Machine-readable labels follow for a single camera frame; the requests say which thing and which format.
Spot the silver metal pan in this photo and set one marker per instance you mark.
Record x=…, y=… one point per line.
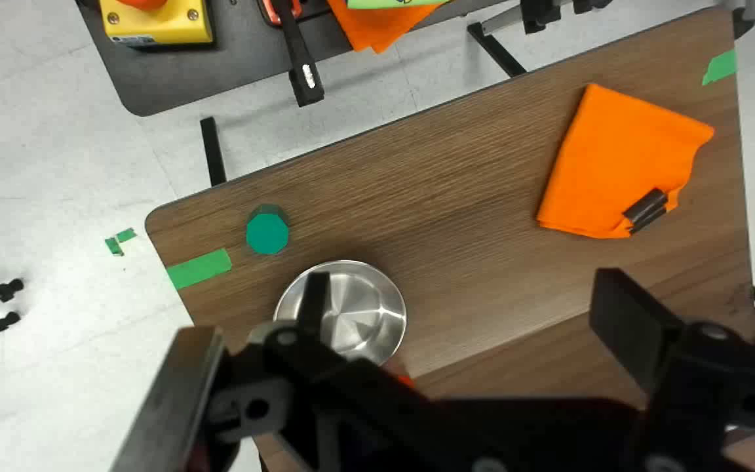
x=366, y=310

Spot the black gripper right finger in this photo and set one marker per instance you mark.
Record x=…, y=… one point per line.
x=636, y=319

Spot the orange knob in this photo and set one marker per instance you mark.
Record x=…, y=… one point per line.
x=144, y=4

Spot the black cart top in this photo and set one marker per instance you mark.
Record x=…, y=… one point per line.
x=221, y=66

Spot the short green tape piece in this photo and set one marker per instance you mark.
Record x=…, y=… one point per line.
x=720, y=70

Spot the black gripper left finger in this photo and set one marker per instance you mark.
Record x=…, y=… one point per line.
x=314, y=302

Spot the green cup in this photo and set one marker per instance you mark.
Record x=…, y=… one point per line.
x=268, y=231

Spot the small black block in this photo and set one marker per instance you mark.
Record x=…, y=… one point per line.
x=646, y=211

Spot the green floor tape mark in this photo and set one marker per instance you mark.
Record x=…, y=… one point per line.
x=119, y=243

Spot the long green tape strip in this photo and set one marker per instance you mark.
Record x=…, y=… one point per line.
x=199, y=268

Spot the folded orange cloth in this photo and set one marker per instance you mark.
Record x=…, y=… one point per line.
x=614, y=159

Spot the yellow box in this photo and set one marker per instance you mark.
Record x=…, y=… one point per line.
x=157, y=28

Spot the crumpled orange cloth pile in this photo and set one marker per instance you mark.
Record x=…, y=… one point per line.
x=379, y=28

